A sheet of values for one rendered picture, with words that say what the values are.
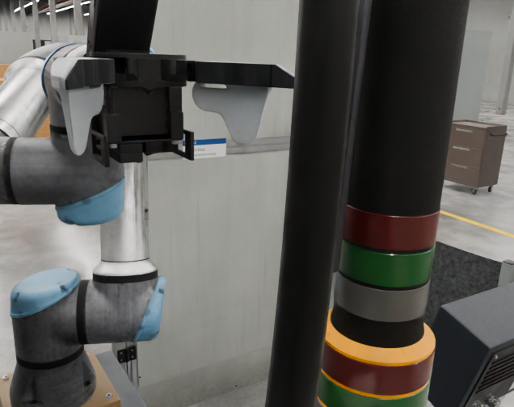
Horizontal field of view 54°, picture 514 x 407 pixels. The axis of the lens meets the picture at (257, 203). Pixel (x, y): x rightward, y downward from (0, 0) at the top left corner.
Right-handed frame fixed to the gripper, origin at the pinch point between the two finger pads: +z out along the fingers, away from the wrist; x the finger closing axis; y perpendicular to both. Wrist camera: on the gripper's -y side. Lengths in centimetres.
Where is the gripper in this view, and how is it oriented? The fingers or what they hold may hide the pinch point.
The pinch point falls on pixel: (199, 71)
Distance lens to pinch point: 30.4
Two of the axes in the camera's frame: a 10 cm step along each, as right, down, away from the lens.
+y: -0.3, 9.6, 2.8
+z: 5.1, 2.6, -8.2
